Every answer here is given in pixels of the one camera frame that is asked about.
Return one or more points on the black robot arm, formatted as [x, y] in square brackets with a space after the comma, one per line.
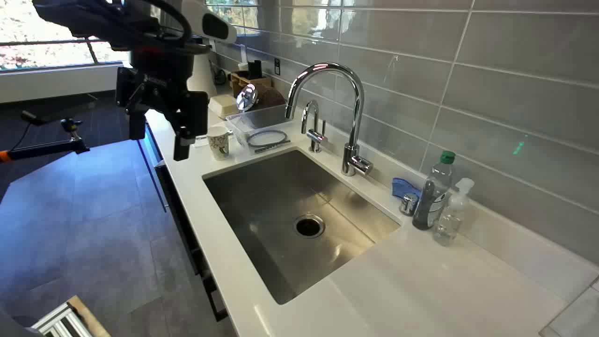
[129, 28]

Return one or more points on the wooden cart with rails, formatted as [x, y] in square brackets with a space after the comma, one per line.
[72, 318]

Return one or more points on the clear spray bottle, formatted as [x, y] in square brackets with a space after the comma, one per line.
[454, 214]

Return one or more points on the blue sponge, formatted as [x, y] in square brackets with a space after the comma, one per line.
[402, 187]

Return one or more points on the clear plastic container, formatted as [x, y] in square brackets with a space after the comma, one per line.
[260, 129]

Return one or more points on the brown basket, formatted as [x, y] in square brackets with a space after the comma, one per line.
[256, 92]

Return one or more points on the small chrome gooseneck tap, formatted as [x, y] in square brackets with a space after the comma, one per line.
[312, 126]

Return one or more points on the black camera tripod arm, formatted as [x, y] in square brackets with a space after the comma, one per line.
[74, 142]

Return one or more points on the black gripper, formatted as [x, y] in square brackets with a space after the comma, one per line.
[159, 79]

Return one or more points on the green cap soap bottle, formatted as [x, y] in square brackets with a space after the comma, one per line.
[443, 172]

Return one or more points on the stainless steel sink basin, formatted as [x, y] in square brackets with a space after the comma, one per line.
[297, 221]

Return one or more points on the patterned paper cup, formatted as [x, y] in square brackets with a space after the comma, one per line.
[218, 139]

